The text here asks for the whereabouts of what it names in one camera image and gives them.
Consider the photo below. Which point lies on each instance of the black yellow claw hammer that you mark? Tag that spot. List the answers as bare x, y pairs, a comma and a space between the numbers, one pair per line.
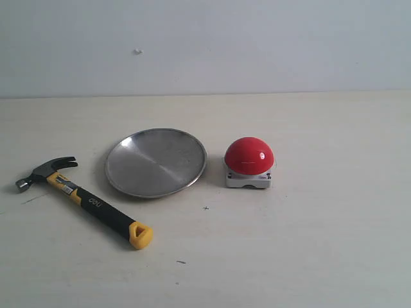
136, 233

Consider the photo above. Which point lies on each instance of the round steel plate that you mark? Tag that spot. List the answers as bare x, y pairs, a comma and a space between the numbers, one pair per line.
155, 163

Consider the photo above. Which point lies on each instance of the red dome push button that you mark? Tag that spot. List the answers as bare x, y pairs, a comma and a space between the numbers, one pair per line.
248, 163

